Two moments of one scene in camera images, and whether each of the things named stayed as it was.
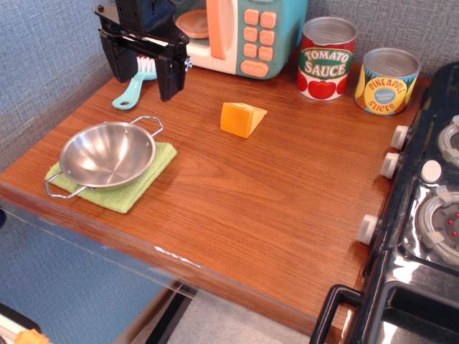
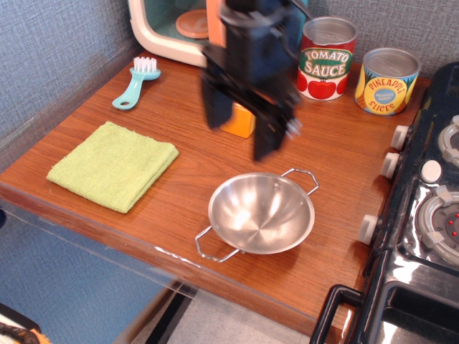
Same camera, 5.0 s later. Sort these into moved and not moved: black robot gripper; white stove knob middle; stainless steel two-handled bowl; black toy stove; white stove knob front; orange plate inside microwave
Moved: black robot gripper; stainless steel two-handled bowl
Not moved: black toy stove; white stove knob front; orange plate inside microwave; white stove knob middle
